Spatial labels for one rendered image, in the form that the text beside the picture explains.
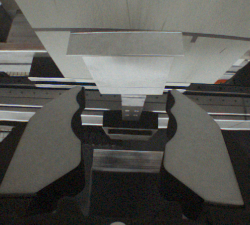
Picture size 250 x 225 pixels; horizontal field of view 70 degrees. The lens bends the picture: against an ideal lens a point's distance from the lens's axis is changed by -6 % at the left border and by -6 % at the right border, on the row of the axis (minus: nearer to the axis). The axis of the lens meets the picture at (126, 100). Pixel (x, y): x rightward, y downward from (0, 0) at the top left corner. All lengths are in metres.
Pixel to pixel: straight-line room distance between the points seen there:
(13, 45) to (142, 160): 0.21
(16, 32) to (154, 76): 0.19
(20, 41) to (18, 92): 0.30
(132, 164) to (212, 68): 0.13
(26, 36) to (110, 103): 0.27
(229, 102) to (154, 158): 0.36
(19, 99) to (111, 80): 0.36
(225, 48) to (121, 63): 0.09
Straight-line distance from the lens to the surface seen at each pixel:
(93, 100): 0.48
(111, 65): 0.19
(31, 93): 0.54
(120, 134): 0.41
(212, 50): 0.18
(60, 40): 0.17
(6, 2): 0.31
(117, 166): 0.22
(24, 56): 0.28
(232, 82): 0.86
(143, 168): 0.22
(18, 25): 0.30
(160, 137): 0.75
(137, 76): 0.21
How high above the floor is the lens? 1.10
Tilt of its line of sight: 19 degrees down
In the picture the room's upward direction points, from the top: 178 degrees counter-clockwise
